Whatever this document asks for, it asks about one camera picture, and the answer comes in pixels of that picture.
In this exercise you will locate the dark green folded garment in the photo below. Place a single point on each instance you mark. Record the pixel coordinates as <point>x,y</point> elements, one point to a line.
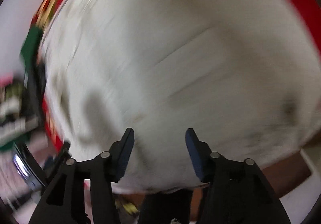
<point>29,50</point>

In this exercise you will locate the white fluffy sweater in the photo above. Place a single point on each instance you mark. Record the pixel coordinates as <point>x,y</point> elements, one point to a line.
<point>244,74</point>

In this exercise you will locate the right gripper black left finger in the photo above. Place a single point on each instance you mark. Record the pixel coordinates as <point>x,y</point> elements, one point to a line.
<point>63,200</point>

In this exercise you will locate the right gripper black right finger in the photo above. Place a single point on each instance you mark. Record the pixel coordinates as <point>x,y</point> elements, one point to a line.
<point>238,192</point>

